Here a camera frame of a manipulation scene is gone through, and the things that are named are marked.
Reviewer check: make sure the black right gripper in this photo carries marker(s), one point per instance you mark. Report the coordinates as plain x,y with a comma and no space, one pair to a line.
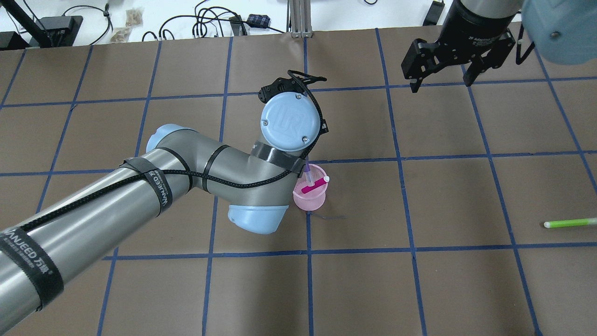
473,29

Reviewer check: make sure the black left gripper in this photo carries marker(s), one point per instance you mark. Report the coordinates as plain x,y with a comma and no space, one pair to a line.
308,167

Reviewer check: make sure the purple marker pen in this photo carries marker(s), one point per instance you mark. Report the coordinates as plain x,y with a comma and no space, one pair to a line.
308,175

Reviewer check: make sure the pink marker pen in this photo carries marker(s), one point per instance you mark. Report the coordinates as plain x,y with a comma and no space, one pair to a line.
319,183

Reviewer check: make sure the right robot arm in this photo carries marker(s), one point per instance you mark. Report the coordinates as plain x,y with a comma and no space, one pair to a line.
564,31

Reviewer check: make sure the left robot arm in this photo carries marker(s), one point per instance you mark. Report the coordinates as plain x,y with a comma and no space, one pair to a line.
43,254

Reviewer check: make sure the pink mesh cup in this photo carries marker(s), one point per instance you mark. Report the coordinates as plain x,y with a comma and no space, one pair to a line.
315,199

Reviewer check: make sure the blue patterned pouch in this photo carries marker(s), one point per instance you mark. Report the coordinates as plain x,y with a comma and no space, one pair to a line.
258,21

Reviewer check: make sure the green marker pen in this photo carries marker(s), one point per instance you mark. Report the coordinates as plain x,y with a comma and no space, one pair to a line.
583,222

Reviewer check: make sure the black power brick top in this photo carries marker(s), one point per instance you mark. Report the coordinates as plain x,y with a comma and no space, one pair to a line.
61,30

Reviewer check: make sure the aluminium frame post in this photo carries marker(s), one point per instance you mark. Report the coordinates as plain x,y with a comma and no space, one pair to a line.
299,18

